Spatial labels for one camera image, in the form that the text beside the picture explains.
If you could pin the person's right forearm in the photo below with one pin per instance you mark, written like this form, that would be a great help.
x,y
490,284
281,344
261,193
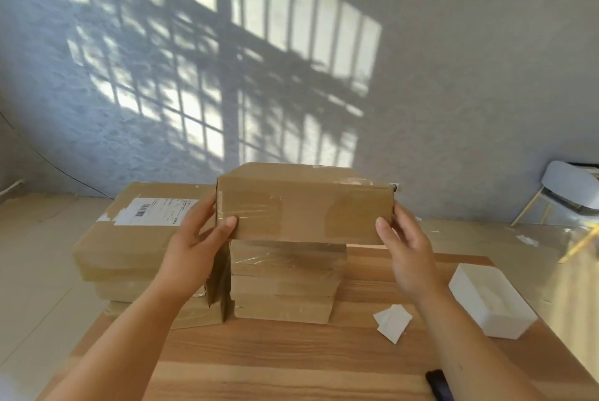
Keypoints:
x,y
468,344

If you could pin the person's left thumb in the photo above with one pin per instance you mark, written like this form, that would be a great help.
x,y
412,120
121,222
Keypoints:
x,y
223,230

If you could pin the person's left forearm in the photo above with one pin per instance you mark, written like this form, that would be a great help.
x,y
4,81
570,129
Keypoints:
x,y
117,340

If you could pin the white paper scrap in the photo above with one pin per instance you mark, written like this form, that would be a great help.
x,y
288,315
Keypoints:
x,y
526,240

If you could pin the taped brown cardboard box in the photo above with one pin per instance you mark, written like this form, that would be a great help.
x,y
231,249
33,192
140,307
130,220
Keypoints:
x,y
304,209

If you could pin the person's left hand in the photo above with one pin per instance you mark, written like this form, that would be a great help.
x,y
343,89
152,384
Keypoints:
x,y
187,255

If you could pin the open white box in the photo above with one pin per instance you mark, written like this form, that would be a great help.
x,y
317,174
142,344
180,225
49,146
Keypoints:
x,y
491,300

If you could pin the white chair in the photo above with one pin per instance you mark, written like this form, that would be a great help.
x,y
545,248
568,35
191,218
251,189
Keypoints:
x,y
561,192

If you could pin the folded white paper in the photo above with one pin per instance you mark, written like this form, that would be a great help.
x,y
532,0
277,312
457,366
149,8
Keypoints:
x,y
393,322

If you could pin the large labelled cardboard box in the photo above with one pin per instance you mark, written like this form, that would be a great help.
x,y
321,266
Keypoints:
x,y
135,232

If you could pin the person's right thumb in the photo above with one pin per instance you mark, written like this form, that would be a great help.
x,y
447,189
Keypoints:
x,y
386,230

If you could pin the person's right hand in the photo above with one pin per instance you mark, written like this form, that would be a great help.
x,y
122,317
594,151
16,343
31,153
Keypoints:
x,y
412,255

